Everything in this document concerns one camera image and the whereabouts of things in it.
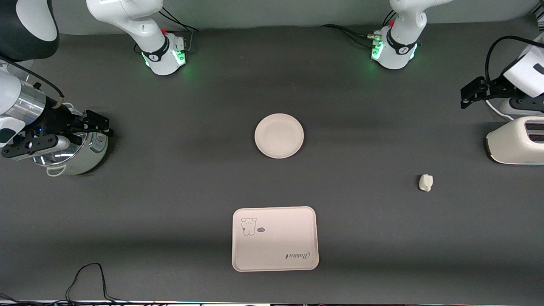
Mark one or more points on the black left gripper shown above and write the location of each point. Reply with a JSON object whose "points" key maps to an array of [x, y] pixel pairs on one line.
{"points": [[498, 89]]}

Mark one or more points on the cream tray with rabbit print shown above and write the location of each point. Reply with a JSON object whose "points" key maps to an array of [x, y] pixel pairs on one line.
{"points": [[275, 244]]}

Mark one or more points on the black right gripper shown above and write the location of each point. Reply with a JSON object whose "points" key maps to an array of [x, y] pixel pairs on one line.
{"points": [[55, 119]]}

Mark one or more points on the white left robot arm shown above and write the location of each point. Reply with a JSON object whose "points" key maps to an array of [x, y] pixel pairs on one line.
{"points": [[401, 46]]}

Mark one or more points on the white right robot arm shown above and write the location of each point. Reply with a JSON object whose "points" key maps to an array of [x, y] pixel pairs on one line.
{"points": [[127, 17]]}

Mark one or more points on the small white bun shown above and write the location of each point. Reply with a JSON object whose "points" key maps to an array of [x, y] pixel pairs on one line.
{"points": [[425, 182]]}

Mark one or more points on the white toaster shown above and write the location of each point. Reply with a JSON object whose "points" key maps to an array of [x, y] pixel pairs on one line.
{"points": [[512, 146]]}

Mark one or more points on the round cream plate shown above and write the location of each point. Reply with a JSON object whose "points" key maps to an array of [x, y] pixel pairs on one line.
{"points": [[279, 136]]}

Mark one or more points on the pale green electric pot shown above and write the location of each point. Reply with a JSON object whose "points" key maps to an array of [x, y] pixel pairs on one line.
{"points": [[87, 159]]}

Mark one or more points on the glass pot lid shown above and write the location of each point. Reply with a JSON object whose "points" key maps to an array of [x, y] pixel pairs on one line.
{"points": [[63, 155]]}

